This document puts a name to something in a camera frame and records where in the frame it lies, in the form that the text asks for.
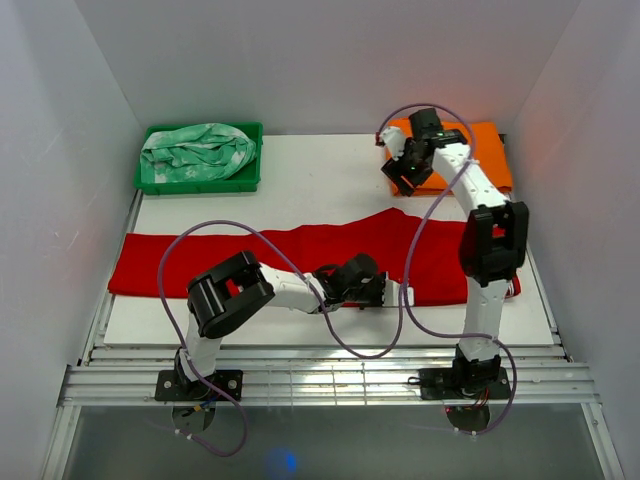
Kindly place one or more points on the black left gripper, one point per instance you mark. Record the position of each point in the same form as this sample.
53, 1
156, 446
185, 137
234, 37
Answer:
379, 282

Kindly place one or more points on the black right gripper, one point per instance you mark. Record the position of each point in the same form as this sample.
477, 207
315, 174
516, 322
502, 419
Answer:
394, 170

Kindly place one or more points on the red trousers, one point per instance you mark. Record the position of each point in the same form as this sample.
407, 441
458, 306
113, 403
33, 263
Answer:
403, 246

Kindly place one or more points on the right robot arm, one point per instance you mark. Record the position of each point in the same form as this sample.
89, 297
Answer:
492, 248

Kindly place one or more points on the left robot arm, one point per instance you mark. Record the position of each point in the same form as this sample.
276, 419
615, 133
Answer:
224, 298

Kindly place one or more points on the folded orange trousers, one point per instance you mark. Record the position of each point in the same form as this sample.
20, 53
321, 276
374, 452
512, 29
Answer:
489, 152

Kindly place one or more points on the green white patterned trousers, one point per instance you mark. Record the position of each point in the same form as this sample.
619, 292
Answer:
196, 153

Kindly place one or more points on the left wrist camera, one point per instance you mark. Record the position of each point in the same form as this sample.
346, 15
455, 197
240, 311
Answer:
402, 295

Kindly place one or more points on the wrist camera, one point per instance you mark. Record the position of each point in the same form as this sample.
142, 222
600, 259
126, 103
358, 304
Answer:
394, 140
402, 295

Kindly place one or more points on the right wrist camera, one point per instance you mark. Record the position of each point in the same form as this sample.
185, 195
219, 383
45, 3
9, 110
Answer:
394, 140

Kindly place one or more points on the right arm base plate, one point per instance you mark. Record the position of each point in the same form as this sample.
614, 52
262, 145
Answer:
445, 384

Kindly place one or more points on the aluminium frame rail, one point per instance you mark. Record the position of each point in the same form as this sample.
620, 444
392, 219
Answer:
131, 341

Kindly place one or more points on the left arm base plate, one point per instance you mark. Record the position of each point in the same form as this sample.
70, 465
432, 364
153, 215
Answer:
169, 387

